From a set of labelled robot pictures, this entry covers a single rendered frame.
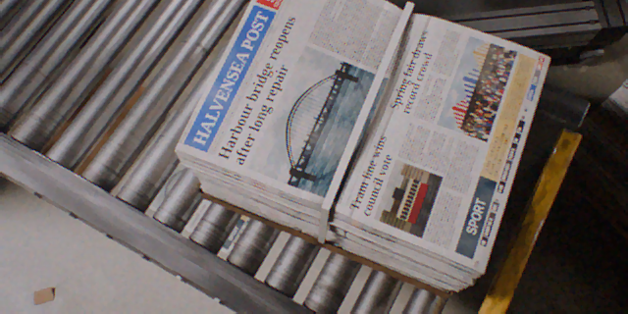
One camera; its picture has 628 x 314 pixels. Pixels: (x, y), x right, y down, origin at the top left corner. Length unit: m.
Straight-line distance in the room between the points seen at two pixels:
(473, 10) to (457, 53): 1.06
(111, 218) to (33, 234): 0.93
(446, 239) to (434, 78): 0.20
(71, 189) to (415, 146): 0.53
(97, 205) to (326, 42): 0.43
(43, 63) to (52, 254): 0.85
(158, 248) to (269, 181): 0.29
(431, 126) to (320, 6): 0.21
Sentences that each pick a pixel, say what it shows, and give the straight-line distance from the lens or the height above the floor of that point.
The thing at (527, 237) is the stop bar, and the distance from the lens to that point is 0.95.
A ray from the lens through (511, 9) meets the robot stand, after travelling 1.84.
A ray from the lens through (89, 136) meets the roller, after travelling 1.02.
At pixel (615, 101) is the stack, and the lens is 1.49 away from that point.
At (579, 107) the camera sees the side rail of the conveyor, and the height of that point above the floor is 0.80.
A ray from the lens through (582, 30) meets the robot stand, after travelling 1.88.
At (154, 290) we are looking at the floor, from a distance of 1.75.
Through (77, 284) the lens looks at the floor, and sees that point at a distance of 1.81.
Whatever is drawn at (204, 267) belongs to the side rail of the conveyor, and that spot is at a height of 0.80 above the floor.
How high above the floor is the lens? 1.69
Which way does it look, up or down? 69 degrees down
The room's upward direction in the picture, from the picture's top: 4 degrees clockwise
